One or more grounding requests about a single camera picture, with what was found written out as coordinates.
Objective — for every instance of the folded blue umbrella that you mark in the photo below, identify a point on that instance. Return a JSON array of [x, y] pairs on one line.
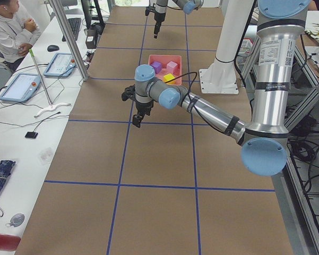
[[6, 167]]

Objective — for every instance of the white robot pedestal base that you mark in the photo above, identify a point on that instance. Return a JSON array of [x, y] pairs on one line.
[[220, 77]]

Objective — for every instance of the black computer mouse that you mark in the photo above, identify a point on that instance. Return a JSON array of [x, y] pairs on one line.
[[52, 48]]

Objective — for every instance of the silver aluminium frame post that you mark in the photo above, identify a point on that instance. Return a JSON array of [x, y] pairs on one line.
[[68, 34]]

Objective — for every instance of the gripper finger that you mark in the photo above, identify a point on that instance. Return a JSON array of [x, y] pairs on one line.
[[137, 119]]

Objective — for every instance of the yellow foam block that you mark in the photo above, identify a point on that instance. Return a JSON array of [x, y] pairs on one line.
[[169, 79]]

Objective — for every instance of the purple foam block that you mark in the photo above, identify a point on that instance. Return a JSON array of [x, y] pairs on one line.
[[157, 66]]

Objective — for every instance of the far teach pendant tablet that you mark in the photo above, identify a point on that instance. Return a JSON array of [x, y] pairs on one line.
[[60, 66]]

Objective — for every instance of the near teach pendant tablet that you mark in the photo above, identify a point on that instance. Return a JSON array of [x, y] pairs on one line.
[[21, 89]]

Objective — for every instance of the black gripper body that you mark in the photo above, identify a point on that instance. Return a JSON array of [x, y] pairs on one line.
[[144, 107], [158, 16]]

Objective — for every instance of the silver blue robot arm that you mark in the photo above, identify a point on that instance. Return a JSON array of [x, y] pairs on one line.
[[187, 6], [264, 138]]

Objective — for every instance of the pink plastic bin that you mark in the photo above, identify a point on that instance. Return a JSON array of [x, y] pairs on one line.
[[164, 59]]

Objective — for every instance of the metal rod on stand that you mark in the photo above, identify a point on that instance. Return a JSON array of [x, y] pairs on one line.
[[51, 107]]

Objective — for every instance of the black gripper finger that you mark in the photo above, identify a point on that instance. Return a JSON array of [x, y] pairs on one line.
[[156, 29]]

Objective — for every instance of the teach pendant tablet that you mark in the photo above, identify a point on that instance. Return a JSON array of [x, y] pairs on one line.
[[60, 66], [21, 89]]

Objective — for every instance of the black keyboard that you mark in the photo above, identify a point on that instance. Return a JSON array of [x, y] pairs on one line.
[[75, 25]]

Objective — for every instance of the black box with label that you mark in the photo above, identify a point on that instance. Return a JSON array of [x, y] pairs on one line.
[[93, 36]]

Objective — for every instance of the pink foam block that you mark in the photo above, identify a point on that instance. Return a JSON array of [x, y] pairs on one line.
[[171, 67]]

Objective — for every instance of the person in white hoodie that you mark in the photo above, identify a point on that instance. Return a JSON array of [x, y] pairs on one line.
[[18, 32]]

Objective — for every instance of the small black square device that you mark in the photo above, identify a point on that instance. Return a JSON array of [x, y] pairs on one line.
[[31, 135]]

